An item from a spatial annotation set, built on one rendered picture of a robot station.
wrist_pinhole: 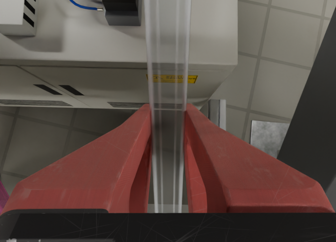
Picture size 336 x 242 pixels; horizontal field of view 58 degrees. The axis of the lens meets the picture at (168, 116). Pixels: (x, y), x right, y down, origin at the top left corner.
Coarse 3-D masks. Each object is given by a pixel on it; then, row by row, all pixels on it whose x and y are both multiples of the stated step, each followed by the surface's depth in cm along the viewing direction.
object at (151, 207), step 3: (150, 204) 21; (153, 204) 21; (183, 204) 21; (147, 207) 21; (150, 207) 21; (153, 207) 21; (183, 207) 21; (186, 207) 21; (147, 210) 21; (150, 210) 21; (153, 210) 21; (183, 210) 21; (186, 210) 21
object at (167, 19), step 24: (144, 0) 9; (168, 0) 9; (168, 24) 9; (168, 48) 10; (168, 72) 10; (168, 96) 11; (168, 120) 12; (168, 144) 12; (168, 168) 13; (168, 192) 14
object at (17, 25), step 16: (0, 0) 42; (16, 0) 42; (32, 0) 45; (112, 0) 41; (128, 0) 41; (0, 16) 42; (16, 16) 42; (32, 16) 45; (112, 16) 43; (128, 16) 43; (0, 32) 45; (16, 32) 45; (32, 32) 45; (208, 112) 78; (224, 112) 76; (224, 128) 75
